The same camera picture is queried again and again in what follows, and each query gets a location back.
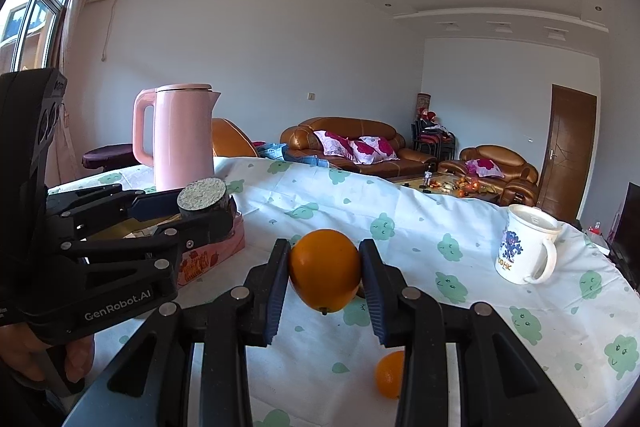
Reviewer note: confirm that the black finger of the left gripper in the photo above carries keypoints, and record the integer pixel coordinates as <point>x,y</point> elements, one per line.
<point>162,251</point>
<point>94,209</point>

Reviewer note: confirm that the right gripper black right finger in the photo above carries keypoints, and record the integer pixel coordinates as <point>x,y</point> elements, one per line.
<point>500,382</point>

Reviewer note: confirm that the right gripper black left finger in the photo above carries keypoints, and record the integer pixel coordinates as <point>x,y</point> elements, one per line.
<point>148,381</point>

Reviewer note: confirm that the orange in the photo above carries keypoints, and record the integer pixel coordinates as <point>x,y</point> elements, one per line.
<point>325,270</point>
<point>388,374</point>

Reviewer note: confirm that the coffee table with fruits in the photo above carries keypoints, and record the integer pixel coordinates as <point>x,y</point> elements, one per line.
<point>451,184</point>

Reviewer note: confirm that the pink metal tin box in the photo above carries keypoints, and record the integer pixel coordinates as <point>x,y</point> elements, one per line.
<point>194,263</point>

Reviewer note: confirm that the dark purple stool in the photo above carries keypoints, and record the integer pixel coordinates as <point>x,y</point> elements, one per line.
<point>109,157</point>

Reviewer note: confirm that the orange leather chair back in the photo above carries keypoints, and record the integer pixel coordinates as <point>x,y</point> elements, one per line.
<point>230,141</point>

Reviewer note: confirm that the pink electric kettle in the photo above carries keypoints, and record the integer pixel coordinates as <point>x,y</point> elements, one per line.
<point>182,150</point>

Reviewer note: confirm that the blue cloth on sofa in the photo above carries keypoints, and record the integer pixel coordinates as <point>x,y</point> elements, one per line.
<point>279,152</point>

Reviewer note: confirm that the white cartoon mug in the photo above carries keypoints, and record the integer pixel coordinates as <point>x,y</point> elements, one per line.
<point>527,253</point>

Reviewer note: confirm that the black television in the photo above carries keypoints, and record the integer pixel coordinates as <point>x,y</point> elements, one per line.
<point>626,239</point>

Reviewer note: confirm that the brown leather armchair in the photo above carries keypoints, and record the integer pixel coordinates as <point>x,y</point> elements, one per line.
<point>507,173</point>

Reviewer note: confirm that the long brown leather sofa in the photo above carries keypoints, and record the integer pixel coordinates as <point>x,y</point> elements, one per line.
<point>357,145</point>

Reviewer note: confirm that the brown wooden door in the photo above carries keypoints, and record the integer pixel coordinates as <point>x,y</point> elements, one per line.
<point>572,129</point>

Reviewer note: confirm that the black shelf with items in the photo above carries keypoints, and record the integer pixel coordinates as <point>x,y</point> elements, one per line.
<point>429,136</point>

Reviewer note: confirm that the window with frame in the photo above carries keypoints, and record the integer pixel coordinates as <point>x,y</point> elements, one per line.
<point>29,29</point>

